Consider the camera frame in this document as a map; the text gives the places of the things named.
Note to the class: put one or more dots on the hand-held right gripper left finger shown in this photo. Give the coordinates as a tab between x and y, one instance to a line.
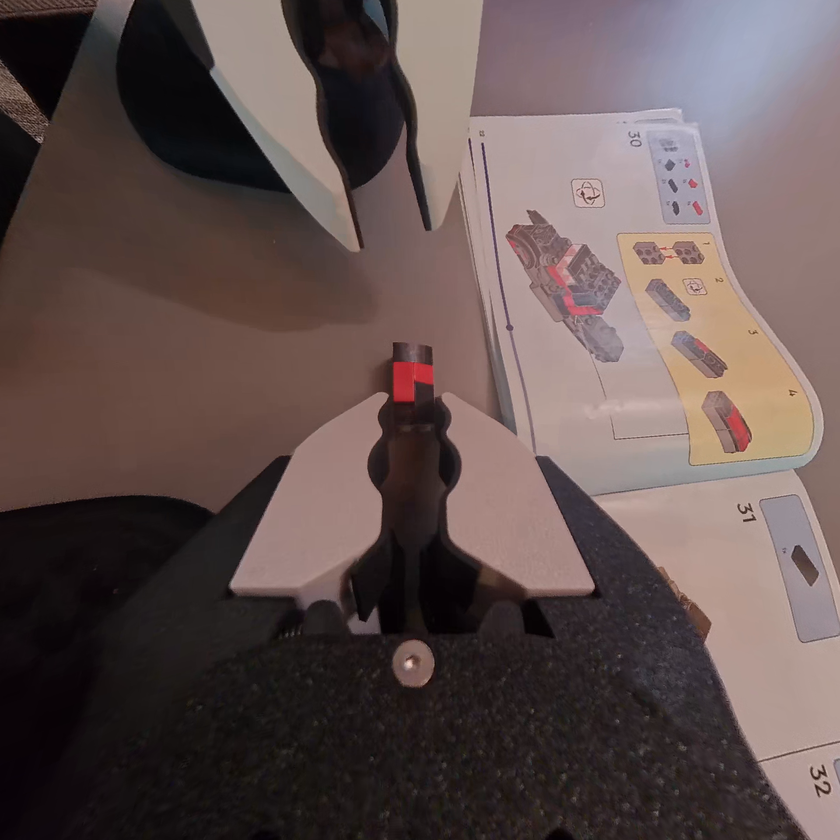
302	525

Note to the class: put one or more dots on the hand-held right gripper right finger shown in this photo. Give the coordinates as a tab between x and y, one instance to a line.
518	525

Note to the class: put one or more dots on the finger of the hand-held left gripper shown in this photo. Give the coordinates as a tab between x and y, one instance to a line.
275	92
439	79

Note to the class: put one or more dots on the small red black brick assembly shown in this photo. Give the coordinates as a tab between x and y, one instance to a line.
412	377

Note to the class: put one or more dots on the grey desk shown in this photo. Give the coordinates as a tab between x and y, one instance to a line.
164	328

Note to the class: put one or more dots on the open instruction booklet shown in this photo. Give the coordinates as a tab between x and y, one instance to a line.
577	197

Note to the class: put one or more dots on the small tan toy brick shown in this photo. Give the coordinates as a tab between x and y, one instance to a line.
689	607

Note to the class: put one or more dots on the black mesh office chair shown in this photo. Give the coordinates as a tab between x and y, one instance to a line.
79	623

